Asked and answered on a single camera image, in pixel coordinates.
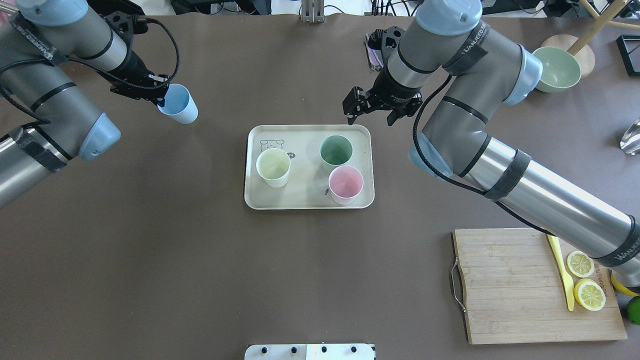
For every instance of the beige rabbit tray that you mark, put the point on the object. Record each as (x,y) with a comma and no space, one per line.
(308,185)

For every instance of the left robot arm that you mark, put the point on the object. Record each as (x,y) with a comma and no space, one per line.
(35,41)

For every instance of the lemon slice lower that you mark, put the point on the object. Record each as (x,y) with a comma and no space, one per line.
(580,264)

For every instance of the yellow lemon upper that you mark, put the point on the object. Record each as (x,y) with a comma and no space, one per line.
(621,288)

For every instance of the lemon slice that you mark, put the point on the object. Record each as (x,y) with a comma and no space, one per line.
(580,264)
(589,295)

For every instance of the green bowl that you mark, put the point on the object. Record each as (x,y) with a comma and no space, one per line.
(560,70)

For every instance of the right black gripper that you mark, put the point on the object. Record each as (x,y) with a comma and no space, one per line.
(393,92)

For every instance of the metal scoop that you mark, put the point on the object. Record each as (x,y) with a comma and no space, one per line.
(630,141)

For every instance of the lemon slice upper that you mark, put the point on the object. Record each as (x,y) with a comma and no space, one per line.
(589,295)

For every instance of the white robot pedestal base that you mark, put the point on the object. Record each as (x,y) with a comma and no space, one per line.
(312,351)

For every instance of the pink cloth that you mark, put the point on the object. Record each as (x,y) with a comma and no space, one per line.
(374,59)

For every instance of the grey cloth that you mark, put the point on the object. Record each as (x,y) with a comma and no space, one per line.
(374,41)

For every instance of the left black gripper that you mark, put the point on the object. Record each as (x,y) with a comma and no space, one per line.
(133,68)

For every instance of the green cup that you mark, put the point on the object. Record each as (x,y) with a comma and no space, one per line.
(335,151)

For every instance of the wooden cup stand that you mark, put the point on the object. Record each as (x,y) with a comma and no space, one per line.
(579,47)

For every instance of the blue cup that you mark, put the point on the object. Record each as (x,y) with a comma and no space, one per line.
(179,105)

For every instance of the green lime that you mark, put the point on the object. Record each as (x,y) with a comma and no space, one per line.
(633,310)

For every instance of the pink cup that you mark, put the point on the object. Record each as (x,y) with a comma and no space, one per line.
(345,183)

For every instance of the cream white cup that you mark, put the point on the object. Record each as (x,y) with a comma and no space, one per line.
(273,165)

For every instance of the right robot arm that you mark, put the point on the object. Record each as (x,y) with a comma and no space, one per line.
(553,159)

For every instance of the yellow plastic knife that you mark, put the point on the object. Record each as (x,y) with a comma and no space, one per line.
(566,279)

